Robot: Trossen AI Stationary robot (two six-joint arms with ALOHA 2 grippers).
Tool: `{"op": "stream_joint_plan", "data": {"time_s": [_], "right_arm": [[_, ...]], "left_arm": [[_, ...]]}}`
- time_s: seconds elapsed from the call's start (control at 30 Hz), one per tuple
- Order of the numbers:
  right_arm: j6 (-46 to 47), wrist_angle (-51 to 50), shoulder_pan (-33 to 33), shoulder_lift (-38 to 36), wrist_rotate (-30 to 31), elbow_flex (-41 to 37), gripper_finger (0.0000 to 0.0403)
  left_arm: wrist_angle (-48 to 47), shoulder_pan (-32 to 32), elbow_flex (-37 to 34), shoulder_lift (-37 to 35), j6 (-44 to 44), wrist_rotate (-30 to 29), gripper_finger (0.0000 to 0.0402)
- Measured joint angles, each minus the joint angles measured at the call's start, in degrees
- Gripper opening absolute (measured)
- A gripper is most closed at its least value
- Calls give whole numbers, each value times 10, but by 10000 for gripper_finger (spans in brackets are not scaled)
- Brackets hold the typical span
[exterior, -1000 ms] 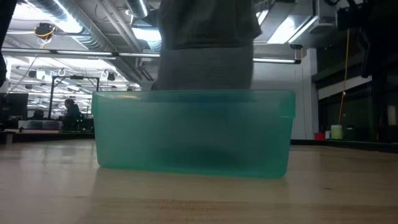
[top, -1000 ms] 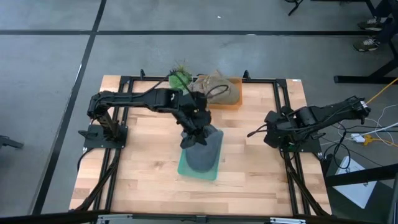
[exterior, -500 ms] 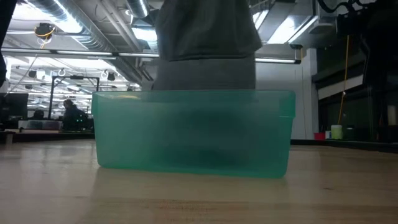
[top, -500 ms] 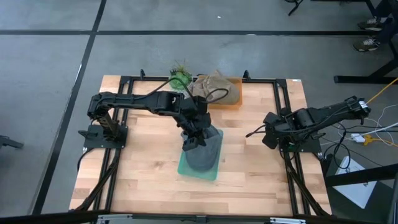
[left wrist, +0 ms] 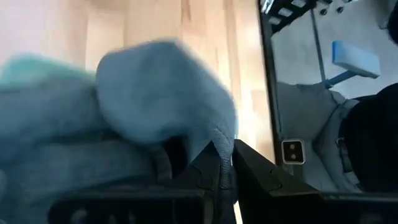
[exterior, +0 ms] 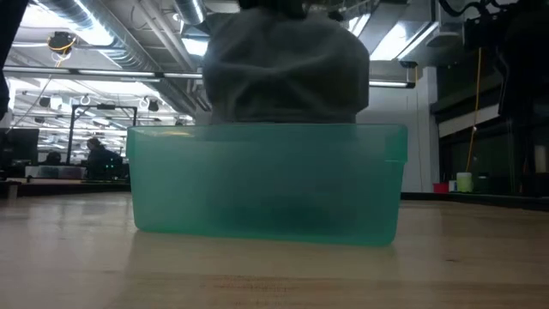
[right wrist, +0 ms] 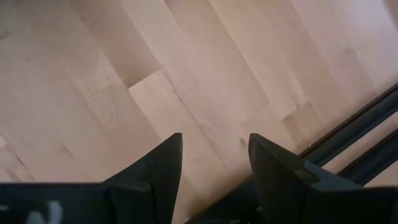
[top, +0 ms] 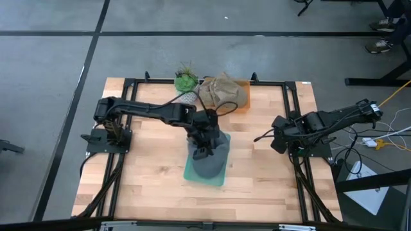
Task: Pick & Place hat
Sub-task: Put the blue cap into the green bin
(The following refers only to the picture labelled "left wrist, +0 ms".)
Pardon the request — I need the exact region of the grey baseball cap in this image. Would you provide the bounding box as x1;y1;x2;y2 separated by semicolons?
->
95;39;239;224
0;81;106;162
0;136;174;224

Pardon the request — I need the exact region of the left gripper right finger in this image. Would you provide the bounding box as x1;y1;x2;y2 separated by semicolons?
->
233;138;398;224

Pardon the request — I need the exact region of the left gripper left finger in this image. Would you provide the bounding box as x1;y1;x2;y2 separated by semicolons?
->
47;140;222;224

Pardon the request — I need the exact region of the black frame corner bracket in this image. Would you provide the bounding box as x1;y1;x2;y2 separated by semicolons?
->
281;139;306;165

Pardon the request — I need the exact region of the green plastic tray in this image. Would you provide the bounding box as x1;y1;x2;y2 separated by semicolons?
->
0;54;97;90

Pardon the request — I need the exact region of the black fabric bundle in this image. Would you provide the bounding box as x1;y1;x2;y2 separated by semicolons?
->
338;82;398;194

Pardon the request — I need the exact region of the grey fabric bundle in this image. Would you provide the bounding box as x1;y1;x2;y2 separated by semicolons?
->
276;82;363;194

